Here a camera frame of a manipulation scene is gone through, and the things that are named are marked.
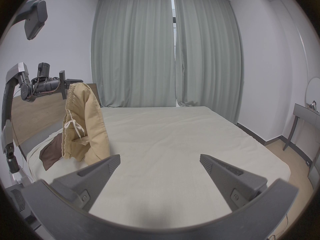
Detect bed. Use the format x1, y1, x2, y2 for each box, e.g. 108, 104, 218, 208
11, 83, 292, 228

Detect beige shorts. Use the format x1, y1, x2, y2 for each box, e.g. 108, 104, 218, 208
61, 82, 110, 166

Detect grey-green curtain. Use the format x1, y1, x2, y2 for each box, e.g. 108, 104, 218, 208
172, 0, 244, 124
90, 0, 177, 108

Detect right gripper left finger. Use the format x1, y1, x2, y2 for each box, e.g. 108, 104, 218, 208
51, 154, 121, 212

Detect brown garment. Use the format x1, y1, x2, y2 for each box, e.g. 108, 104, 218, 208
39, 134, 67, 171

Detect window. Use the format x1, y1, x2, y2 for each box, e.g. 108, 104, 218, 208
170, 0, 178, 107

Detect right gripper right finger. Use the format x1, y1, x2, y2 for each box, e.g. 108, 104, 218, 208
199, 154, 269, 213

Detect grey dressing table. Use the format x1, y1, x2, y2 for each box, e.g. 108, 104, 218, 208
282, 103, 320, 159

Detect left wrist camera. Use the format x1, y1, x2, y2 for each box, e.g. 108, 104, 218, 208
37, 62, 51, 79

